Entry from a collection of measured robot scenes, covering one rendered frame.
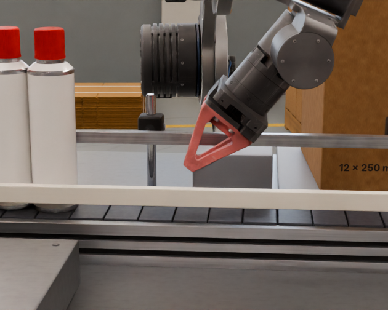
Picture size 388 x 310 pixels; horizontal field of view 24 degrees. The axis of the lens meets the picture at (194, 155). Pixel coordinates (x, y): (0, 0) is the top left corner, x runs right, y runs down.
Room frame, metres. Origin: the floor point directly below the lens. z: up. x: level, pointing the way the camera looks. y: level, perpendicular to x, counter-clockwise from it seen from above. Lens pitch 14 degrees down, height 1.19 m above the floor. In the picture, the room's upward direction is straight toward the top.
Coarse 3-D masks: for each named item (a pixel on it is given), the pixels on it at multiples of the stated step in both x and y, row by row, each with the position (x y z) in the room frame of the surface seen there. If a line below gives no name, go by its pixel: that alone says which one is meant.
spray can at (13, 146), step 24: (0, 48) 0.98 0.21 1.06; (0, 72) 0.97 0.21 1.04; (24, 72) 0.98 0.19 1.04; (0, 96) 0.97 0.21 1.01; (24, 96) 0.98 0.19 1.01; (0, 120) 0.97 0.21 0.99; (24, 120) 0.98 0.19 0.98; (0, 144) 0.97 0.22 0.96; (24, 144) 0.98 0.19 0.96; (0, 168) 0.97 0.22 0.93; (24, 168) 0.98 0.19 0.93
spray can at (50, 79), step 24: (48, 48) 0.97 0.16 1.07; (48, 72) 0.96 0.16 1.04; (72, 72) 0.98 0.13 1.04; (48, 96) 0.96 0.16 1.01; (72, 96) 0.98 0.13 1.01; (48, 120) 0.96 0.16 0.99; (72, 120) 0.98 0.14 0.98; (48, 144) 0.96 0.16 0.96; (72, 144) 0.98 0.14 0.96; (48, 168) 0.96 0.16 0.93; (72, 168) 0.97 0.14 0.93
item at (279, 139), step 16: (144, 144) 1.01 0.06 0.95; (160, 144) 1.01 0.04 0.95; (176, 144) 1.01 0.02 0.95; (208, 144) 1.00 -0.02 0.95; (256, 144) 1.00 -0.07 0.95; (272, 144) 1.00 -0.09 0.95; (288, 144) 1.00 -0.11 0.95; (304, 144) 1.00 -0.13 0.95; (320, 144) 0.99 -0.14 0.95; (336, 144) 0.99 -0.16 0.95; (352, 144) 0.99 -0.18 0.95; (368, 144) 0.99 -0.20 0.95; (384, 144) 0.99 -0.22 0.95
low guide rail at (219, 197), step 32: (0, 192) 0.95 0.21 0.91; (32, 192) 0.95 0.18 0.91; (64, 192) 0.95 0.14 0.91; (96, 192) 0.94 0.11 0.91; (128, 192) 0.94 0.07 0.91; (160, 192) 0.94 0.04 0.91; (192, 192) 0.94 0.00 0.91; (224, 192) 0.93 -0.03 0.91; (256, 192) 0.93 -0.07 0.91; (288, 192) 0.93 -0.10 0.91; (320, 192) 0.93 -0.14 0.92; (352, 192) 0.93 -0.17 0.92; (384, 192) 0.93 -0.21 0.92
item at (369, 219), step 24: (0, 216) 0.95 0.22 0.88; (24, 216) 0.95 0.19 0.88; (48, 216) 0.95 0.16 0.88; (72, 216) 0.95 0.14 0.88; (96, 216) 0.95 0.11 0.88; (120, 216) 0.95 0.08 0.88; (144, 216) 0.95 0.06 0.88; (168, 216) 0.95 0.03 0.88; (192, 216) 0.95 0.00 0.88; (216, 216) 0.95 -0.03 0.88; (240, 216) 0.95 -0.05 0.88; (264, 216) 0.95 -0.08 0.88; (288, 216) 0.95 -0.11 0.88; (312, 216) 0.95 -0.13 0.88; (336, 216) 0.95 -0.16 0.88; (360, 216) 0.95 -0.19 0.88; (384, 216) 0.95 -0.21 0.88
